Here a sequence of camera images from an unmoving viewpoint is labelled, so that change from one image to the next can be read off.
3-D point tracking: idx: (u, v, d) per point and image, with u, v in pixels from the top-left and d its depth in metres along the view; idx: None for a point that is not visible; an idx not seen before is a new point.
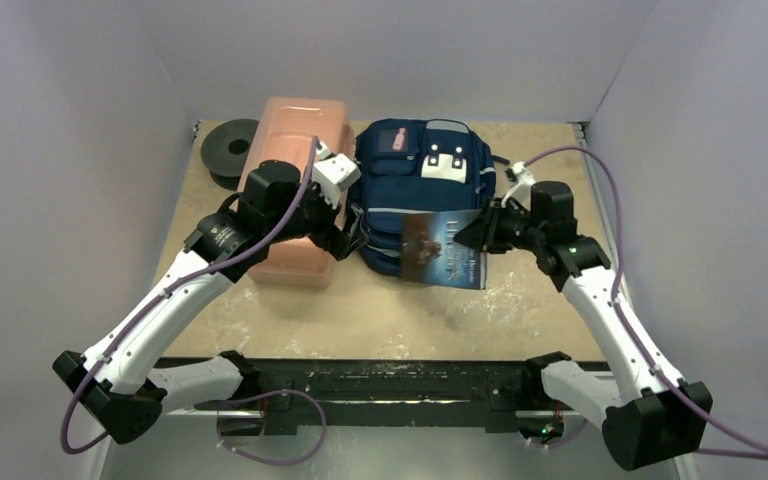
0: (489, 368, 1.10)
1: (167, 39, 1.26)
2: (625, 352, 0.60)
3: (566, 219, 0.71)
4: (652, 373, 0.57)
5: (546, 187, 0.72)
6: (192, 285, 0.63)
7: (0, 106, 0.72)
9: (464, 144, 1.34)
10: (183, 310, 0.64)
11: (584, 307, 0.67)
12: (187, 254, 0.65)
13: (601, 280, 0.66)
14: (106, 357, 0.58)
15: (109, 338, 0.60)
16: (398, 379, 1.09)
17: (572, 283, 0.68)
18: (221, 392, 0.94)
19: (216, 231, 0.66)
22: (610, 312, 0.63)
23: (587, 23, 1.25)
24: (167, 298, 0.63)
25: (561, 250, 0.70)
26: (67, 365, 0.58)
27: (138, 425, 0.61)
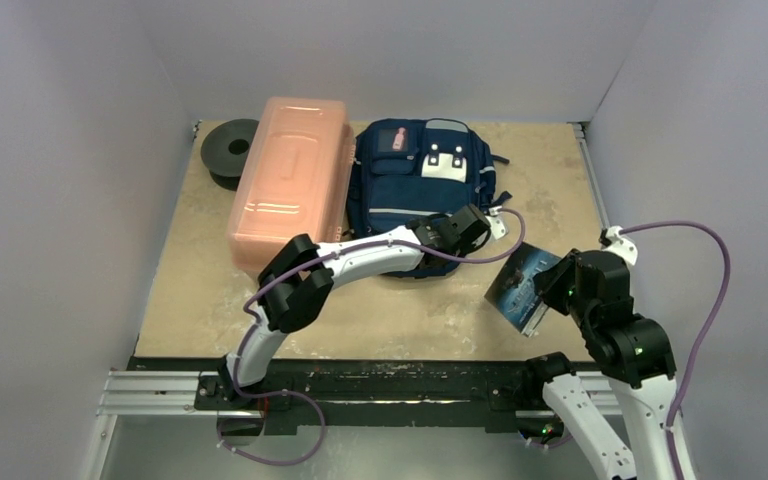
0: (489, 368, 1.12)
1: (168, 38, 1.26)
2: None
3: (623, 299, 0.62)
4: None
5: (605, 263, 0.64)
6: (407, 249, 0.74)
7: (2, 106, 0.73)
9: (464, 144, 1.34)
10: (389, 262, 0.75)
11: (629, 413, 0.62)
12: (406, 230, 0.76)
13: (661, 395, 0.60)
14: (336, 256, 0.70)
15: (337, 244, 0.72)
16: (398, 380, 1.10)
17: (628, 389, 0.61)
18: (245, 377, 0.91)
19: (426, 230, 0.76)
22: (660, 436, 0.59)
23: (588, 24, 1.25)
24: (388, 245, 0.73)
25: (617, 337, 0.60)
26: (302, 245, 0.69)
27: (298, 326, 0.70)
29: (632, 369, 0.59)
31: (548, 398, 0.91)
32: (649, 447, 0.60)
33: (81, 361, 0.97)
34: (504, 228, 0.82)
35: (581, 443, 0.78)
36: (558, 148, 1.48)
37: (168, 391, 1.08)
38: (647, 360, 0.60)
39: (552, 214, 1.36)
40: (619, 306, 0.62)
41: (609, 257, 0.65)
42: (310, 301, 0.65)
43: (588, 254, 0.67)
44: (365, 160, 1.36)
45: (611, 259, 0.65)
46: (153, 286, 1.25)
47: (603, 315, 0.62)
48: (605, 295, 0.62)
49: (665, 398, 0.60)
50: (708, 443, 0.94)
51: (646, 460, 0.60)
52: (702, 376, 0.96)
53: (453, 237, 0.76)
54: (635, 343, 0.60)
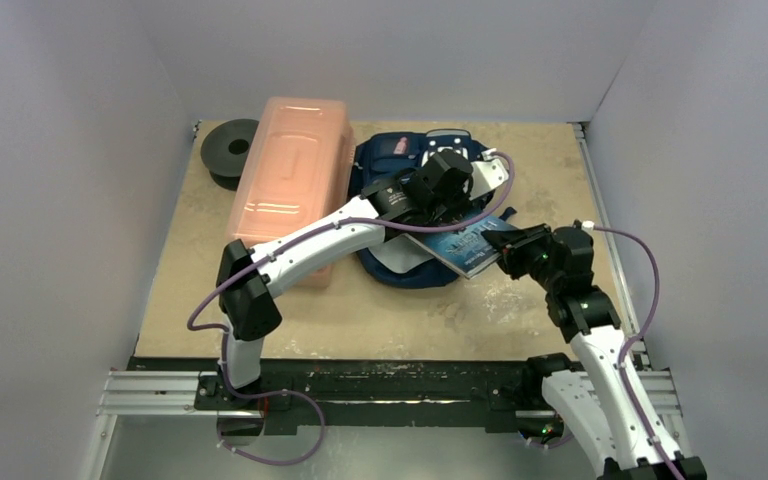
0: (489, 368, 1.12)
1: (167, 38, 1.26)
2: (626, 417, 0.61)
3: (585, 274, 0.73)
4: (650, 443, 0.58)
5: (572, 241, 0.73)
6: (358, 226, 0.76)
7: (1, 106, 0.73)
9: (463, 137, 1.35)
10: (344, 244, 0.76)
11: (589, 365, 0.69)
12: (361, 201, 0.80)
13: (610, 341, 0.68)
14: (272, 258, 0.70)
15: (277, 242, 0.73)
16: (398, 380, 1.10)
17: (580, 339, 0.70)
18: (240, 378, 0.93)
19: (390, 193, 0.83)
22: (614, 377, 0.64)
23: (587, 24, 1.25)
24: (335, 229, 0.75)
25: (572, 304, 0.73)
26: (235, 252, 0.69)
27: (259, 328, 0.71)
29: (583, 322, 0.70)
31: (548, 394, 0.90)
32: (607, 385, 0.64)
33: (81, 362, 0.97)
34: (503, 170, 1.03)
35: (576, 431, 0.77)
36: (558, 148, 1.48)
37: (168, 391, 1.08)
38: (596, 321, 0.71)
39: (552, 214, 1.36)
40: (579, 279, 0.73)
41: (578, 235, 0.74)
42: (253, 310, 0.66)
43: (561, 231, 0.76)
44: (365, 166, 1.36)
45: (580, 239, 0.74)
46: (153, 287, 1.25)
47: (564, 285, 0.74)
48: (570, 269, 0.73)
49: (615, 345, 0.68)
50: (708, 445, 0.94)
51: (610, 404, 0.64)
52: (702, 375, 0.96)
53: (427, 189, 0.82)
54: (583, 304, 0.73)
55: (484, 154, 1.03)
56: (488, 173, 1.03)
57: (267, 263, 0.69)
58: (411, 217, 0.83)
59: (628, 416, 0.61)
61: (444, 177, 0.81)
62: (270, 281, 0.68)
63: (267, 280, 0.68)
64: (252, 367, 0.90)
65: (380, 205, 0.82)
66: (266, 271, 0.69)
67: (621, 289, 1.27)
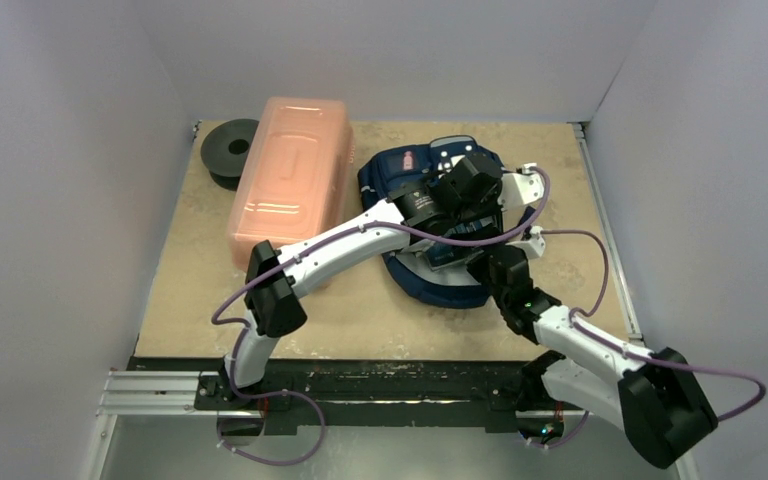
0: (489, 368, 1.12)
1: (168, 38, 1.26)
2: (600, 351, 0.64)
3: (527, 281, 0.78)
4: (625, 358, 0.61)
5: (509, 258, 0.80)
6: (385, 230, 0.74)
7: (1, 106, 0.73)
9: (473, 144, 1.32)
10: (367, 247, 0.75)
11: (553, 340, 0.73)
12: (387, 204, 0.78)
13: (559, 312, 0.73)
14: (297, 260, 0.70)
15: (303, 244, 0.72)
16: (398, 379, 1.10)
17: (537, 327, 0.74)
18: (251, 376, 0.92)
19: (417, 197, 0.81)
22: (570, 332, 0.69)
23: (587, 23, 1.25)
24: (360, 233, 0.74)
25: (523, 311, 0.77)
26: (263, 253, 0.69)
27: (283, 328, 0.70)
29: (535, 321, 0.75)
31: (551, 390, 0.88)
32: (575, 342, 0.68)
33: (81, 361, 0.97)
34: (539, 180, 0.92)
35: (593, 408, 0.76)
36: (558, 148, 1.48)
37: (168, 391, 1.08)
38: None
39: (552, 213, 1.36)
40: (523, 288, 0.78)
41: (511, 253, 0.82)
42: (278, 311, 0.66)
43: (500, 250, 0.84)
44: (377, 186, 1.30)
45: (514, 254, 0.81)
46: (153, 287, 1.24)
47: (513, 298, 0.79)
48: (512, 285, 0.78)
49: (563, 312, 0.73)
50: (710, 444, 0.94)
51: (586, 354, 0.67)
52: (703, 375, 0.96)
53: (456, 193, 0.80)
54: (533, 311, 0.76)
55: (526, 166, 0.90)
56: (525, 186, 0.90)
57: (292, 265, 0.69)
58: (437, 222, 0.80)
59: (600, 349, 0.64)
61: (473, 182, 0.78)
62: (295, 283, 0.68)
63: (293, 282, 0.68)
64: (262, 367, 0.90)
65: (406, 209, 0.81)
66: (292, 272, 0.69)
67: (621, 288, 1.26)
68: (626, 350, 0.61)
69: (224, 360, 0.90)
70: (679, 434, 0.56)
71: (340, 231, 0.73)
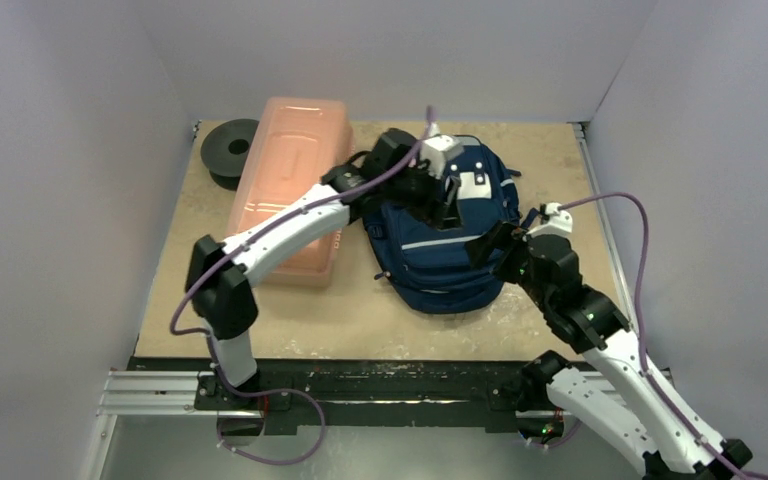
0: (489, 368, 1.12)
1: (168, 38, 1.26)
2: (670, 424, 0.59)
3: (576, 279, 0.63)
4: (699, 444, 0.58)
5: (552, 248, 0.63)
6: (326, 210, 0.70)
7: (1, 105, 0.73)
9: (482, 159, 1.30)
10: (312, 228, 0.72)
11: (608, 372, 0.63)
12: (322, 186, 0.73)
13: (628, 347, 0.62)
14: (245, 248, 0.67)
15: (249, 233, 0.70)
16: (399, 380, 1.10)
17: (596, 352, 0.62)
18: (238, 374, 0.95)
19: (347, 178, 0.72)
22: (644, 385, 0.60)
23: (587, 23, 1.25)
24: (302, 214, 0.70)
25: (576, 315, 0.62)
26: (208, 247, 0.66)
27: (238, 321, 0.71)
29: (593, 333, 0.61)
31: (555, 398, 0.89)
32: (640, 396, 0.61)
33: (82, 360, 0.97)
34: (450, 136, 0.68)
35: (598, 430, 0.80)
36: (559, 148, 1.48)
37: (168, 391, 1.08)
38: (599, 323, 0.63)
39: None
40: (571, 287, 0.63)
41: (555, 242, 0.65)
42: (232, 302, 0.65)
43: (538, 240, 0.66)
44: None
45: (559, 244, 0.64)
46: (153, 287, 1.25)
47: (560, 298, 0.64)
48: (561, 282, 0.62)
49: (633, 349, 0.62)
50: None
51: (646, 413, 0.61)
52: (703, 375, 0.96)
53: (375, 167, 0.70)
54: (586, 312, 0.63)
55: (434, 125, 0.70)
56: (426, 143, 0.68)
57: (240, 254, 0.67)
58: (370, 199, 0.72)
59: (671, 422, 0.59)
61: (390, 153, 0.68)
62: (247, 271, 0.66)
63: (244, 270, 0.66)
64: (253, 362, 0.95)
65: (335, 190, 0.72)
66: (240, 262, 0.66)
67: (621, 289, 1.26)
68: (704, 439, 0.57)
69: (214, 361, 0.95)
70: None
71: (283, 215, 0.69)
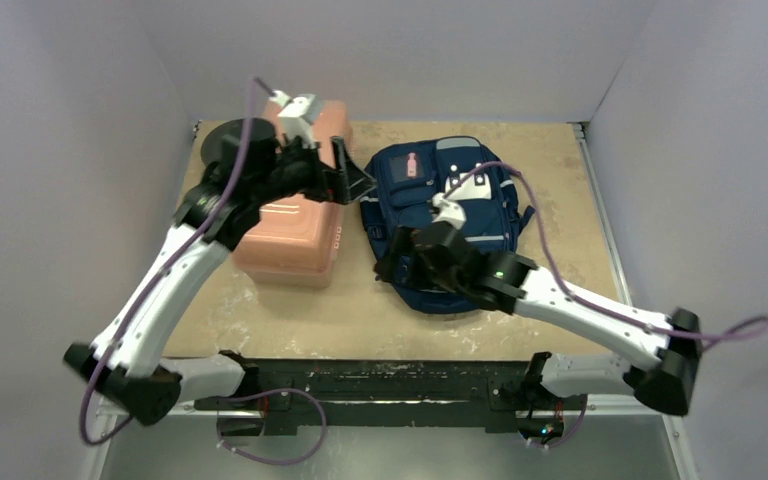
0: (489, 368, 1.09)
1: (167, 38, 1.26)
2: (616, 329, 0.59)
3: (471, 249, 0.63)
4: (649, 333, 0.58)
5: (433, 235, 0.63)
6: (190, 258, 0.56)
7: (1, 106, 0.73)
9: (482, 160, 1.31)
10: (189, 283, 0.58)
11: (545, 316, 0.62)
12: (179, 228, 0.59)
13: (544, 281, 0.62)
14: (116, 343, 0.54)
15: (114, 323, 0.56)
16: (399, 380, 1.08)
17: (521, 304, 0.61)
18: (225, 388, 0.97)
19: (203, 201, 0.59)
22: (573, 306, 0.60)
23: (587, 23, 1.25)
24: (165, 274, 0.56)
25: (489, 281, 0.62)
26: (78, 356, 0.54)
27: (159, 405, 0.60)
29: (505, 284, 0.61)
31: (553, 387, 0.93)
32: (581, 320, 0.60)
33: None
34: (300, 97, 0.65)
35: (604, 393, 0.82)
36: (559, 149, 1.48)
37: None
38: (510, 276, 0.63)
39: (552, 214, 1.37)
40: (470, 259, 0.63)
41: (436, 227, 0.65)
42: (132, 402, 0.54)
43: (422, 233, 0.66)
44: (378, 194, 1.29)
45: (438, 228, 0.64)
46: None
47: (467, 274, 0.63)
48: (460, 260, 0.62)
49: (548, 280, 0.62)
50: (711, 444, 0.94)
51: (593, 332, 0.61)
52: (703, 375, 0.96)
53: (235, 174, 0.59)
54: (496, 274, 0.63)
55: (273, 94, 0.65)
56: (282, 117, 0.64)
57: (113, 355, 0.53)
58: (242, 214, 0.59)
59: (616, 326, 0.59)
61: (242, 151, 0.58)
62: (130, 367, 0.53)
63: (128, 368, 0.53)
64: (230, 389, 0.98)
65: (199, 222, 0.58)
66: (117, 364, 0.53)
67: (621, 289, 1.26)
68: (651, 326, 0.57)
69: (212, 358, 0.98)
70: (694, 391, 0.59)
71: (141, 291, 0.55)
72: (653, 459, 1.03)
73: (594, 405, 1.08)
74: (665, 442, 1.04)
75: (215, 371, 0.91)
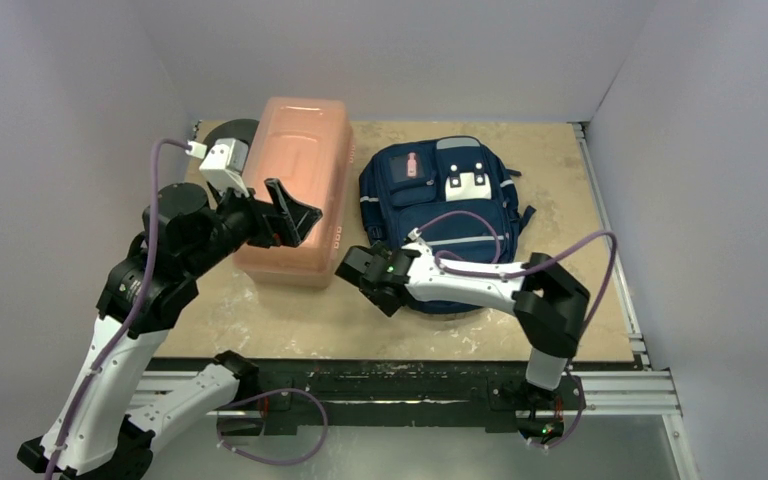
0: (489, 368, 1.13)
1: (167, 38, 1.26)
2: (480, 284, 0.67)
3: (374, 257, 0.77)
4: (505, 280, 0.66)
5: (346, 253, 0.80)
6: (118, 356, 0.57)
7: (2, 107, 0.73)
9: (482, 160, 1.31)
10: (125, 373, 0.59)
11: (435, 291, 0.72)
12: (103, 320, 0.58)
13: (423, 263, 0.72)
14: (62, 446, 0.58)
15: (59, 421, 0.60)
16: (398, 379, 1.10)
17: (410, 285, 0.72)
18: (224, 399, 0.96)
19: (125, 287, 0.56)
22: (448, 276, 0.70)
23: (587, 23, 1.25)
24: (97, 374, 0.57)
25: (384, 276, 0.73)
26: (29, 457, 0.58)
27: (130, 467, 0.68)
29: (392, 273, 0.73)
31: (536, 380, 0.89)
32: (457, 285, 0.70)
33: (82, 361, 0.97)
34: (221, 145, 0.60)
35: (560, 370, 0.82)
36: (559, 148, 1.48)
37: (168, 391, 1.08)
38: (399, 267, 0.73)
39: (552, 213, 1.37)
40: (373, 263, 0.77)
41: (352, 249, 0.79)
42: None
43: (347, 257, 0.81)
44: (379, 194, 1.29)
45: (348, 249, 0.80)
46: None
47: (370, 278, 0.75)
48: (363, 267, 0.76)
49: (427, 261, 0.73)
50: (711, 442, 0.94)
51: (472, 293, 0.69)
52: (702, 374, 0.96)
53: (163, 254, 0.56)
54: (388, 269, 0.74)
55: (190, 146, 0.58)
56: (206, 170, 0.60)
57: (63, 454, 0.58)
58: (173, 295, 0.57)
59: (480, 281, 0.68)
61: (170, 232, 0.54)
62: (80, 466, 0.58)
63: (77, 469, 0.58)
64: (230, 397, 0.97)
65: (125, 308, 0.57)
66: (68, 462, 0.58)
67: (621, 289, 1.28)
68: (500, 274, 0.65)
69: (202, 371, 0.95)
70: (574, 322, 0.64)
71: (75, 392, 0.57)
72: (653, 460, 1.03)
73: (597, 406, 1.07)
74: (666, 445, 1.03)
75: (201, 398, 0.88)
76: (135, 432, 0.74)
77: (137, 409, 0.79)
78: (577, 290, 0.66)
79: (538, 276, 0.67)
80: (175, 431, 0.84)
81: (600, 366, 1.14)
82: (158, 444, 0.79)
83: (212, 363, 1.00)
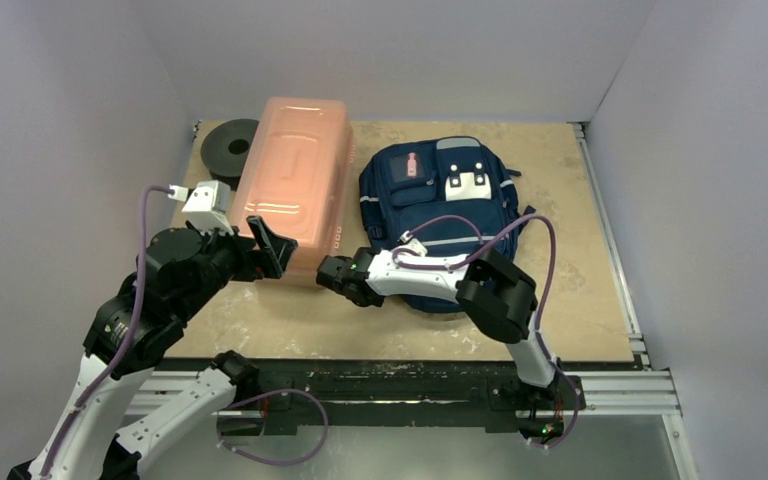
0: (489, 368, 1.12)
1: (167, 37, 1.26)
2: (429, 275, 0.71)
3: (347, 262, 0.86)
4: (451, 271, 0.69)
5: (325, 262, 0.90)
6: (102, 395, 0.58)
7: (0, 106, 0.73)
9: (481, 160, 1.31)
10: (108, 411, 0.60)
11: (393, 284, 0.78)
12: (89, 358, 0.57)
13: (383, 259, 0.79)
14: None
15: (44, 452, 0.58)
16: (398, 379, 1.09)
17: (370, 281, 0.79)
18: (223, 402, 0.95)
19: (112, 326, 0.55)
22: (403, 269, 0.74)
23: (587, 23, 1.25)
24: (81, 411, 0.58)
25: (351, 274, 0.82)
26: None
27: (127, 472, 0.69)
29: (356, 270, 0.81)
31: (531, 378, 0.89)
32: (409, 277, 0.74)
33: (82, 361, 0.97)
34: (205, 186, 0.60)
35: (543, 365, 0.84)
36: (559, 148, 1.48)
37: (168, 391, 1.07)
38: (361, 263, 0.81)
39: (552, 214, 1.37)
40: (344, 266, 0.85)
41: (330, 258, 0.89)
42: None
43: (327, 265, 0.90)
44: (378, 194, 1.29)
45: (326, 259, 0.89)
46: None
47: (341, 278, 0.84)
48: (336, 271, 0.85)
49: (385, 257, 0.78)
50: (712, 442, 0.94)
51: (424, 284, 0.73)
52: (702, 374, 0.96)
53: (151, 295, 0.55)
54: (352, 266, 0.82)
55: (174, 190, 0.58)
56: (191, 212, 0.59)
57: None
58: (157, 338, 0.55)
59: (428, 272, 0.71)
61: (161, 275, 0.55)
62: None
63: None
64: (230, 399, 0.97)
65: (110, 349, 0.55)
66: None
67: (621, 289, 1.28)
68: (447, 265, 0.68)
69: (201, 375, 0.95)
70: (517, 310, 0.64)
71: (59, 428, 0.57)
72: (655, 460, 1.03)
73: (598, 406, 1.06)
74: (666, 444, 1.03)
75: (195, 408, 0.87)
76: (121, 454, 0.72)
77: (126, 428, 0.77)
78: (521, 279, 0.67)
79: (483, 267, 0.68)
80: (167, 444, 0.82)
81: (600, 366, 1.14)
82: (147, 463, 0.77)
83: (212, 363, 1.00)
